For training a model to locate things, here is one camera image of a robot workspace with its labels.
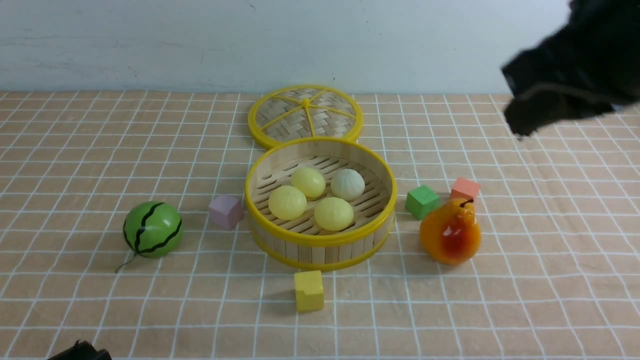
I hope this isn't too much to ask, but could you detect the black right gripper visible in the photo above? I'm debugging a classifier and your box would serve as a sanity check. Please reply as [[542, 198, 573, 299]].
[[501, 0, 640, 138]]

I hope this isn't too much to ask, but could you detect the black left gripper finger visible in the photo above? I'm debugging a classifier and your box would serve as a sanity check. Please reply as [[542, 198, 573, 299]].
[[48, 341, 112, 360]]

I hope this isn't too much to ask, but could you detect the white bun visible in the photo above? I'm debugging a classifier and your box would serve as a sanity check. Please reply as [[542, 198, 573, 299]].
[[330, 168, 366, 202]]

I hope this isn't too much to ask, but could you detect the small yellow bun back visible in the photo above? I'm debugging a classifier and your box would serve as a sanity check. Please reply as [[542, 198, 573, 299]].
[[290, 167, 326, 199]]

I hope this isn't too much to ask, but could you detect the bamboo steamer tray yellow rim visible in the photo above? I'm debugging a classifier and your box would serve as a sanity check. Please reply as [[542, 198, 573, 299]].
[[244, 137, 398, 272]]

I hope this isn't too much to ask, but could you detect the woven bamboo steamer lid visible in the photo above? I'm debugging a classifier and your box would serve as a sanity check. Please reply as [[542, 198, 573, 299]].
[[247, 84, 364, 150]]

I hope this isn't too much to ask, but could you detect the green toy watermelon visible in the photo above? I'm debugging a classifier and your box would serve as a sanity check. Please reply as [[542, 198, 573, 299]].
[[115, 201, 184, 273]]

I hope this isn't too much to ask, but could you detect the salmon cube block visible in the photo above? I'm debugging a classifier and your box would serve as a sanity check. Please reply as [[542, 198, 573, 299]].
[[449, 177, 481, 200]]

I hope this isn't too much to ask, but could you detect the pink cube block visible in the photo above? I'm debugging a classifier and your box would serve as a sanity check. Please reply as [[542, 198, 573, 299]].
[[208, 194, 243, 231]]

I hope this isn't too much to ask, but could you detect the orange checkered tablecloth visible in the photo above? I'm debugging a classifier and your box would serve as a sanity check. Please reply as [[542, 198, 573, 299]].
[[0, 91, 640, 360]]

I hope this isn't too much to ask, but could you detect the green cube block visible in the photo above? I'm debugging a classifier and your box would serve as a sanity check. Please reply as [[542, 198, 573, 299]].
[[405, 184, 441, 221]]

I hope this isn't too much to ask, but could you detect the orange toy pear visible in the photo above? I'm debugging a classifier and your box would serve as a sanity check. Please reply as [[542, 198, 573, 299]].
[[419, 198, 482, 266]]

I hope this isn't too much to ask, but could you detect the yellow cube block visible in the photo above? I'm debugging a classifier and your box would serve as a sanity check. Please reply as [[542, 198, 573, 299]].
[[294, 269, 325, 313]]

